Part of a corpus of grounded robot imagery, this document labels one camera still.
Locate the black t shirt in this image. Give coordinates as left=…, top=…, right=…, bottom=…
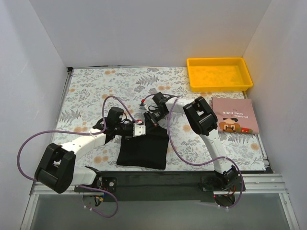
left=116, top=126, right=169, bottom=170

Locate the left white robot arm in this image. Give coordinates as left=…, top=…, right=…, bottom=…
left=35, top=107, right=136, bottom=194

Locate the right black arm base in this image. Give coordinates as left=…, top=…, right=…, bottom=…
left=198, top=176, right=246, bottom=192

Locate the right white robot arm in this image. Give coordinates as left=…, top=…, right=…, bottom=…
left=143, top=92, right=244, bottom=191

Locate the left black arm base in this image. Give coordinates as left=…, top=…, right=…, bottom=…
left=71, top=176, right=118, bottom=193

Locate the floral table mat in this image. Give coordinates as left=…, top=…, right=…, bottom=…
left=51, top=66, right=267, bottom=172

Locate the yellow plastic tray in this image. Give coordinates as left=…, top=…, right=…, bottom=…
left=187, top=57, right=253, bottom=92

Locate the folded pink t shirt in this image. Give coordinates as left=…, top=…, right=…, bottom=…
left=212, top=97, right=259, bottom=134

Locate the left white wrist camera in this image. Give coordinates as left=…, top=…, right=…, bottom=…
left=132, top=119, right=146, bottom=137

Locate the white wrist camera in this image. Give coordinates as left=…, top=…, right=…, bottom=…
left=139, top=99, right=149, bottom=111
left=132, top=119, right=146, bottom=137

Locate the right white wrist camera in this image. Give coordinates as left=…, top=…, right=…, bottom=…
left=139, top=99, right=149, bottom=111

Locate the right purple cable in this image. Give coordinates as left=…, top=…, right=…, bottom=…
left=141, top=93, right=246, bottom=209

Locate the purple cable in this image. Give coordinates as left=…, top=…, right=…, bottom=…
left=141, top=93, right=246, bottom=209
left=18, top=95, right=144, bottom=218

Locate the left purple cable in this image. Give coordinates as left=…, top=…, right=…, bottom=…
left=18, top=95, right=144, bottom=218

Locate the aluminium frame rail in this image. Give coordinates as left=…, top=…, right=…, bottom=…
left=30, top=173, right=288, bottom=195

